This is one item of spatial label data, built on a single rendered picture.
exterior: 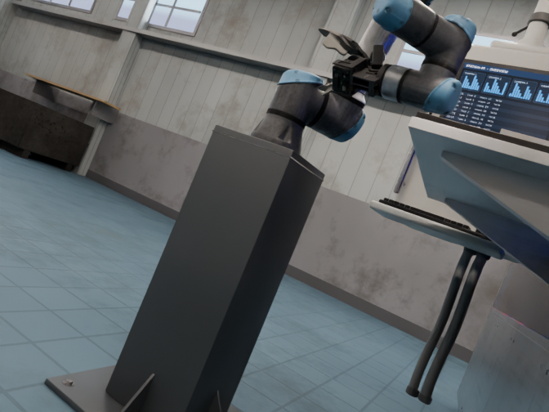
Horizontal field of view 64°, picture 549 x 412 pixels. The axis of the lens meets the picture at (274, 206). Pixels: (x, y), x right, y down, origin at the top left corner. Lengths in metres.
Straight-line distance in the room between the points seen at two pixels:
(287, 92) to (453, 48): 0.44
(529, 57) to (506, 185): 1.15
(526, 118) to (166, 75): 5.71
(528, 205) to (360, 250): 4.12
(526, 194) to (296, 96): 0.63
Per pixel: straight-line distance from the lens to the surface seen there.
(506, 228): 1.37
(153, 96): 6.94
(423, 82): 0.98
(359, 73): 1.04
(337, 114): 1.27
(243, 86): 6.10
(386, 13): 0.94
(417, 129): 0.82
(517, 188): 0.88
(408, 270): 4.82
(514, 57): 1.98
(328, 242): 5.04
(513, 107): 1.89
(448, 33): 1.00
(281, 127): 1.19
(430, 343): 1.88
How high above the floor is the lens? 0.64
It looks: level
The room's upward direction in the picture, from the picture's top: 23 degrees clockwise
